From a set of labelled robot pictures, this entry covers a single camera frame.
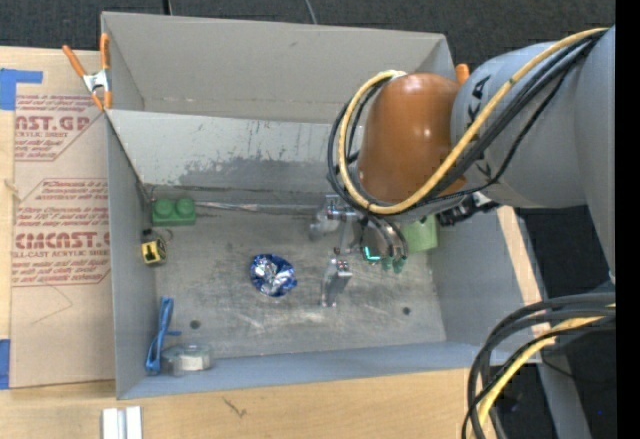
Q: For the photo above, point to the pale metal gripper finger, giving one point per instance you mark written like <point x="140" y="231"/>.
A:
<point x="325" y="222"/>
<point x="333" y="284"/>

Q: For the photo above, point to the green toy brick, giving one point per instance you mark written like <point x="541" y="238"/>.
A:
<point x="173" y="213"/>

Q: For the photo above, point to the blue glasses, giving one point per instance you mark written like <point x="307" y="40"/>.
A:
<point x="161" y="332"/>

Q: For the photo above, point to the brown cardboard board, red print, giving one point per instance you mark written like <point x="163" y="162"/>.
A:
<point x="60" y="287"/>

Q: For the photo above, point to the blue shiny foil ball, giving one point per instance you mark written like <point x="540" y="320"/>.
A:
<point x="272" y="275"/>

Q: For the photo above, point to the grey metal bin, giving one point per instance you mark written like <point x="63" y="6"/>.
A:
<point x="280" y="82"/>

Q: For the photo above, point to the pale green cylinder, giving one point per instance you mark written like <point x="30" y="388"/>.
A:
<point x="422" y="236"/>

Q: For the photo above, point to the black cylinder on white bracket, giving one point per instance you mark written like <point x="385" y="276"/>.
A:
<point x="457" y="213"/>

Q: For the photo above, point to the grey tape roll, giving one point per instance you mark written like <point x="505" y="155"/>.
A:
<point x="187" y="358"/>

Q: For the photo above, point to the yellow and black tape measure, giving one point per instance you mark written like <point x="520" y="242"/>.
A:
<point x="153" y="252"/>

